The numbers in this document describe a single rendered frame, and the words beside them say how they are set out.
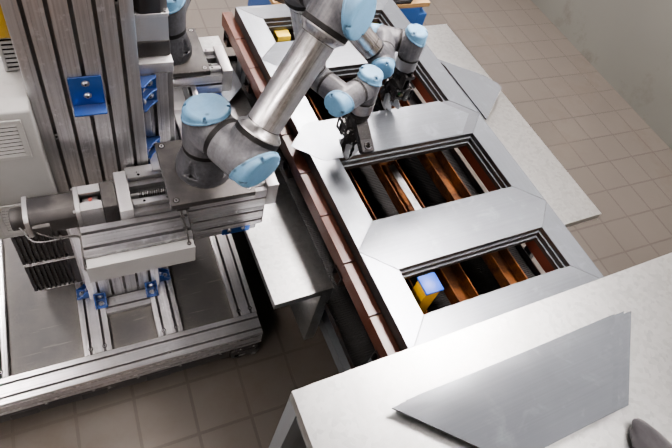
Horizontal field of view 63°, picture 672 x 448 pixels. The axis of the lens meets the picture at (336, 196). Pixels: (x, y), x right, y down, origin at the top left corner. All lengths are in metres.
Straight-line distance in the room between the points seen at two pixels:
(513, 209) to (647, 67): 2.62
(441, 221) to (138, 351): 1.16
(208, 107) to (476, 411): 0.91
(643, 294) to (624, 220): 1.89
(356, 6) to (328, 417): 0.85
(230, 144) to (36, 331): 1.21
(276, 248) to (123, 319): 0.70
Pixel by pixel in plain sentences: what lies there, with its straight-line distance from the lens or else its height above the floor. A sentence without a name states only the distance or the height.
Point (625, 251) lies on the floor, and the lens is 3.45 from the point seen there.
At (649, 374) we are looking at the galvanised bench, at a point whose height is 1.05.
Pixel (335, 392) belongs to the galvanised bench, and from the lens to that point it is 1.24.
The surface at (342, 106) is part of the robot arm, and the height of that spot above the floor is 1.19.
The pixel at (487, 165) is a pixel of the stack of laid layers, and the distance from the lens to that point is 2.08.
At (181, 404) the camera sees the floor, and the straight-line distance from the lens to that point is 2.30.
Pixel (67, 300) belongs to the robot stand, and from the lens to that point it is 2.29.
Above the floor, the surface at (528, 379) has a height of 1.07.
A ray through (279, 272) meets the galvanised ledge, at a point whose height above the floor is 0.68.
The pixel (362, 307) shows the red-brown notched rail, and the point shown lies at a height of 0.81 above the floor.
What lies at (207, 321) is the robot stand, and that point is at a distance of 2.19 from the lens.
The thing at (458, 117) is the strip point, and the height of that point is 0.87.
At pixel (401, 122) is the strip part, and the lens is 2.04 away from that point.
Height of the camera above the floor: 2.19
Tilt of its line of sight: 50 degrees down
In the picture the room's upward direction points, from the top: 18 degrees clockwise
